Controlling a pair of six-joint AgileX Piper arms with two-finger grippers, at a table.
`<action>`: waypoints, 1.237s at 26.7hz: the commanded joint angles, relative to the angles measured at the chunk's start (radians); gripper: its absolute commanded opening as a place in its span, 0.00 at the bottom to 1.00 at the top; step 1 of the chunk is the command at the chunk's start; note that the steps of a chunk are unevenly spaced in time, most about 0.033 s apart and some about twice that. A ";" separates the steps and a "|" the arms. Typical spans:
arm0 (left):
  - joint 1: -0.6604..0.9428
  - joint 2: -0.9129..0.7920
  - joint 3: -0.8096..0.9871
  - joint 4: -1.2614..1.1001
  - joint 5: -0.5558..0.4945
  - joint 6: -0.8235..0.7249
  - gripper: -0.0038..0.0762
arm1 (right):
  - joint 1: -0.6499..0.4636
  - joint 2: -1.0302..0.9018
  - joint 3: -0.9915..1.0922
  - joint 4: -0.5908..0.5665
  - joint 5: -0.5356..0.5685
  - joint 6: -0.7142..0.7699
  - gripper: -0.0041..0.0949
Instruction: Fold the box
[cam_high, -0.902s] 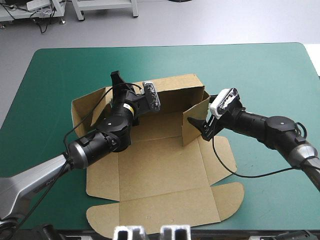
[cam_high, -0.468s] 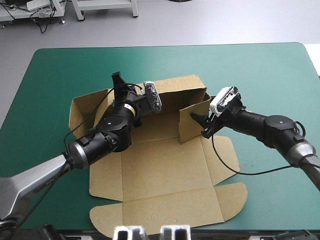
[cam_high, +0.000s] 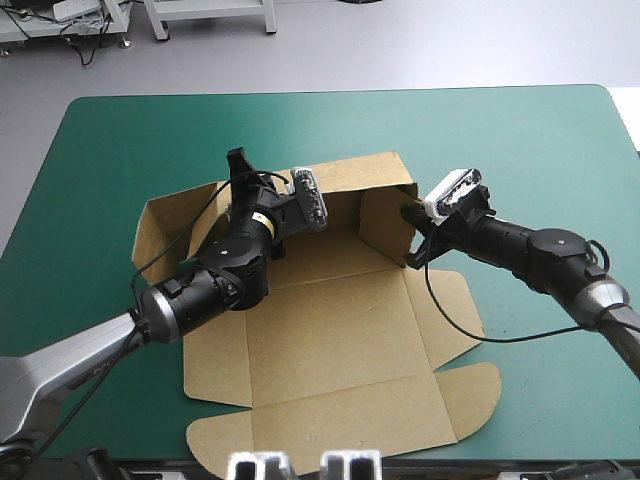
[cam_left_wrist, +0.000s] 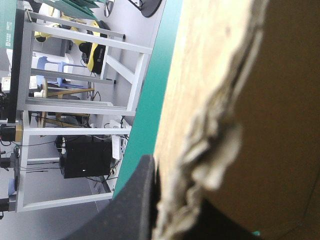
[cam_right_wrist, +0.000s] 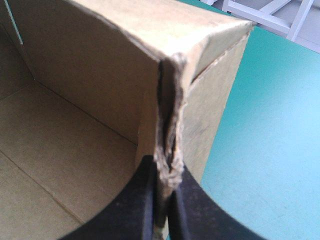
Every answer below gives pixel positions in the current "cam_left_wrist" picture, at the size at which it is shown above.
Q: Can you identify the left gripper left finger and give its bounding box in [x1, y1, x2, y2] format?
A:
[62, 154, 160, 240]

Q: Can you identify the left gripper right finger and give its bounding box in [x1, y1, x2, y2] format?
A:
[174, 198, 261, 240]

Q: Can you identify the brown cardboard box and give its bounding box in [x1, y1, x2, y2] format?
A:
[150, 0, 320, 240]

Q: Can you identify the white power strip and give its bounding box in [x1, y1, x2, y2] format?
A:
[109, 119, 129, 161]

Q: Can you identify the black computer case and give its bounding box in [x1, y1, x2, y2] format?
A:
[62, 139, 113, 180]

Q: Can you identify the wooden stool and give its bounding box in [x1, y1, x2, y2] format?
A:
[40, 79, 96, 129]

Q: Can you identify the yellow robot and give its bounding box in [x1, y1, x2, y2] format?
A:
[33, 6, 109, 75]

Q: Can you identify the blue plastic stool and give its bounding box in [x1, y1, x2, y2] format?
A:
[36, 56, 86, 89]

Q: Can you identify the black chair base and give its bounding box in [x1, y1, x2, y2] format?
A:
[127, 0, 164, 19]

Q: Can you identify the green board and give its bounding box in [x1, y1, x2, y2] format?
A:
[41, 0, 101, 21]

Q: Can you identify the white metal frame table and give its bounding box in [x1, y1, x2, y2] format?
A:
[15, 109, 133, 214]
[15, 9, 154, 118]

